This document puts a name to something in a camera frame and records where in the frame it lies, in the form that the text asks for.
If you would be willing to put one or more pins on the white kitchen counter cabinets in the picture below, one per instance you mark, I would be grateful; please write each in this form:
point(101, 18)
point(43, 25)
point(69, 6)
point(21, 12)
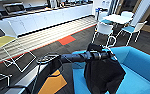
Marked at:
point(44, 20)

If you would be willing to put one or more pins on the white square table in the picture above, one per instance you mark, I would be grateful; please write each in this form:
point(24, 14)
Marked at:
point(119, 18)

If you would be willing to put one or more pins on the blue sofa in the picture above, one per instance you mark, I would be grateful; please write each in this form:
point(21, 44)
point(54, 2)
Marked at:
point(141, 66)

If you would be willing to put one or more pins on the black garment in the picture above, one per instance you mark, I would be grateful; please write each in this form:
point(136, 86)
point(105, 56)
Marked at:
point(104, 75)

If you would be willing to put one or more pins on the black microwave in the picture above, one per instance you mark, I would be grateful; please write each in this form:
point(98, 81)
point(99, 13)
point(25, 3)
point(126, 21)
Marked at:
point(13, 8)

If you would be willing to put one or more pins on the white chair teal seat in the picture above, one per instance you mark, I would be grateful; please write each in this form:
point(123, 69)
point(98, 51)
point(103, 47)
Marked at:
point(134, 29)
point(103, 29)
point(127, 14)

